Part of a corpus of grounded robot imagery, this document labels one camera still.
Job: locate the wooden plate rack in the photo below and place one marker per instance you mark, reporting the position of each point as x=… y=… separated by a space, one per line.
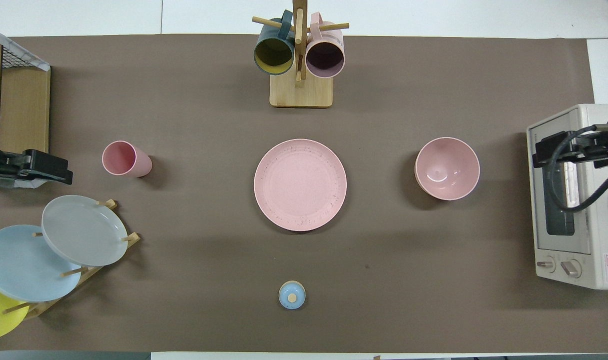
x=131 y=238

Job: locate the pink bowl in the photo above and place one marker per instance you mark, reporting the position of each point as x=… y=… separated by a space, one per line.
x=447 y=167

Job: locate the grey plate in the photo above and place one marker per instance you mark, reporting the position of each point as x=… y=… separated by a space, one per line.
x=83 y=230

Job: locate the brown table mat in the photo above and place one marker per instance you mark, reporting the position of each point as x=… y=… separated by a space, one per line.
x=208 y=125

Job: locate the wooden mug tree stand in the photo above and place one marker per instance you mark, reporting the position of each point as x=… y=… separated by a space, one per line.
x=301 y=95

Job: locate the beige oven knob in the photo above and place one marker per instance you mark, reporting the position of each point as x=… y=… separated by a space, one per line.
x=546 y=264
x=570 y=268

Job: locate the pink cup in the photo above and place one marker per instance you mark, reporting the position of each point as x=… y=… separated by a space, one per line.
x=121 y=159

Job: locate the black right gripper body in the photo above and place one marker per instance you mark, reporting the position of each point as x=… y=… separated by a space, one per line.
x=591 y=150

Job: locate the pink speckled plate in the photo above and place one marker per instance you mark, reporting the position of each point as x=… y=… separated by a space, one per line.
x=299 y=185

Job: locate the dark teal mug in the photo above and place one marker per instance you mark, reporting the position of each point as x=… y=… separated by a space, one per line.
x=273 y=55

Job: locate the beige toaster oven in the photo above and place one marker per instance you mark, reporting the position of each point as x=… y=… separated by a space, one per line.
x=601 y=240

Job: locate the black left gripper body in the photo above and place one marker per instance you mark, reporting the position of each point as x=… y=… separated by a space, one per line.
x=31 y=165

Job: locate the pink mug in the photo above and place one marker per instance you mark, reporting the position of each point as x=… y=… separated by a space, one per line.
x=325 y=57

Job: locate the wooden crate with white liner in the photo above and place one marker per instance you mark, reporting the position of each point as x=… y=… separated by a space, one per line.
x=23 y=110

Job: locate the light blue plate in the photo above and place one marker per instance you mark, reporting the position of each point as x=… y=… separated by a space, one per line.
x=23 y=265

